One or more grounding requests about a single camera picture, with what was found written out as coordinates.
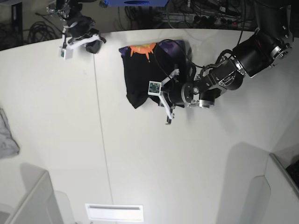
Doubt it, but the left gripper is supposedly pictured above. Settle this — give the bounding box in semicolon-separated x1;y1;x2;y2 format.
149;80;186;108

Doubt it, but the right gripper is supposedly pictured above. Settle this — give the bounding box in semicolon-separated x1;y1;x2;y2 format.
66;15;100;40

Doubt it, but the black T-shirt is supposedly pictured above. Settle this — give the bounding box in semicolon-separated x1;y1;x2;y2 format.
119;40;189;109

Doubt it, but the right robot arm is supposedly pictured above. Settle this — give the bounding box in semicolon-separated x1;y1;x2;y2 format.
47;0;106;60

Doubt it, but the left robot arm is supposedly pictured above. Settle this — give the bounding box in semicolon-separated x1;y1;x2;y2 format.
148;0;299;111

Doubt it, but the blue plastic box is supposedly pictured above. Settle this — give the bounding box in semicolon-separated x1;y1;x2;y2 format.
99;0;168;8

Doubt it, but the black keyboard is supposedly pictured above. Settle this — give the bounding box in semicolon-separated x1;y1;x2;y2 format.
286;161;299;187

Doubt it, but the grey cloth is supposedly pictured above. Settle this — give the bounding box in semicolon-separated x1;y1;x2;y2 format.
0;108;20;159

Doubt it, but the white base housing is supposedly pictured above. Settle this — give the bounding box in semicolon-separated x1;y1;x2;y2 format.
266;154;299;224
5;171;64;224

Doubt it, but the white camera bracket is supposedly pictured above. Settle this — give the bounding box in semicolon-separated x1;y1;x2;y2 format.
58;34;107;60
148;69;179;125

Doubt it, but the coiled black cable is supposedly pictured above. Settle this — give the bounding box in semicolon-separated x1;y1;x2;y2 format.
27;21;59;44

